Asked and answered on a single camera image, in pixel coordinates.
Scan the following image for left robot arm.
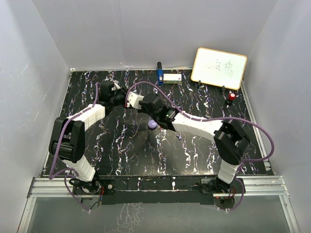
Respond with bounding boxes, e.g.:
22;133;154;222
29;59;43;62
49;81;128;194

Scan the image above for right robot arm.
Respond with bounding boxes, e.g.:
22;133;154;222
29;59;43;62
138;93;250;193

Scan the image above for purple earbud charging case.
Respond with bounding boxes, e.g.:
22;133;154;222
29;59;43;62
148;120;158;130

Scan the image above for white pink cardboard box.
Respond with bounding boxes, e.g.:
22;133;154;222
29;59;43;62
163;73;182;84

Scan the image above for blue black device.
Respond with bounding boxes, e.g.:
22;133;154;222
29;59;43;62
156;62;164;85

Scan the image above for red emergency stop button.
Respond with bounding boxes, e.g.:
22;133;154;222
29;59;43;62
225;92;236;106

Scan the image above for black front base bar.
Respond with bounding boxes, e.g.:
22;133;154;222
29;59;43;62
100;175;245;205

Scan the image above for white whiteboard with wooden frame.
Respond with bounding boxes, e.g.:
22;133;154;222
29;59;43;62
191;48;247;90

